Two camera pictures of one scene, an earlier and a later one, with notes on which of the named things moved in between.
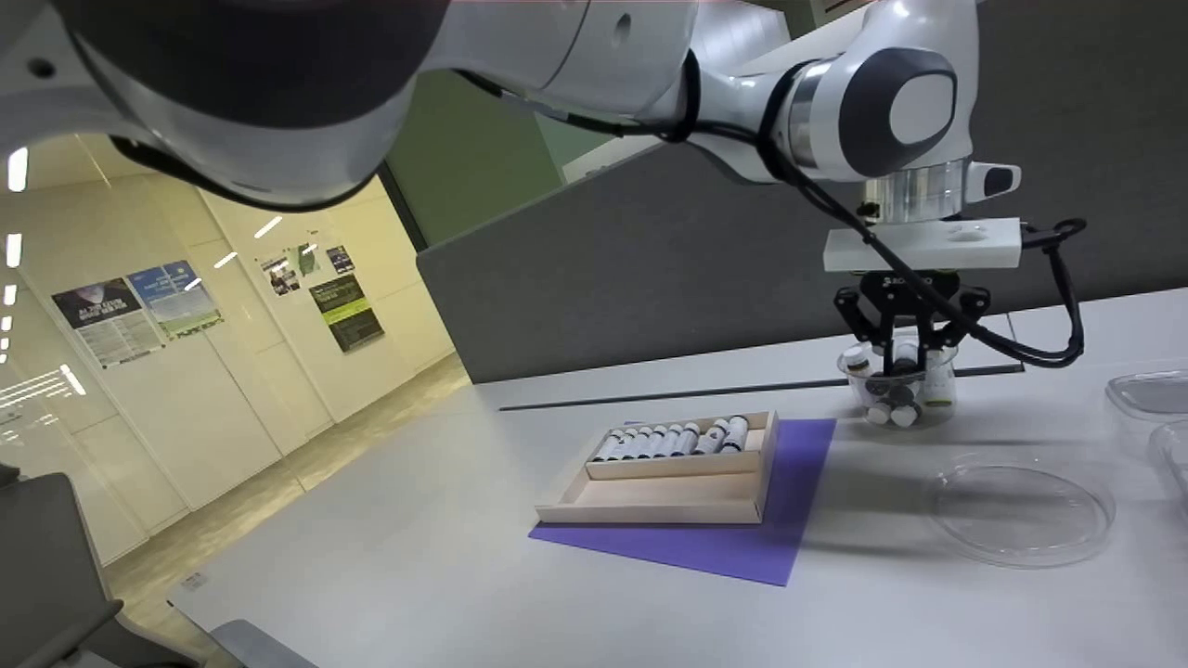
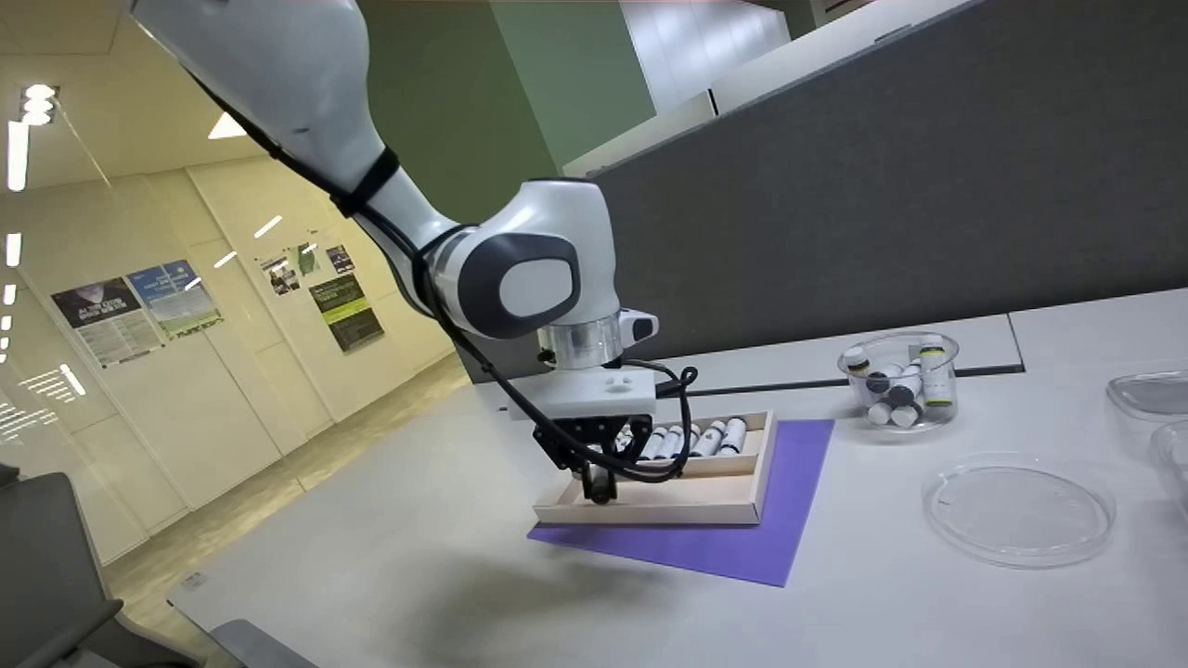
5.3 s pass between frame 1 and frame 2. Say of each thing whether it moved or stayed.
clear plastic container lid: stayed
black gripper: moved
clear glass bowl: stayed
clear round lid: stayed
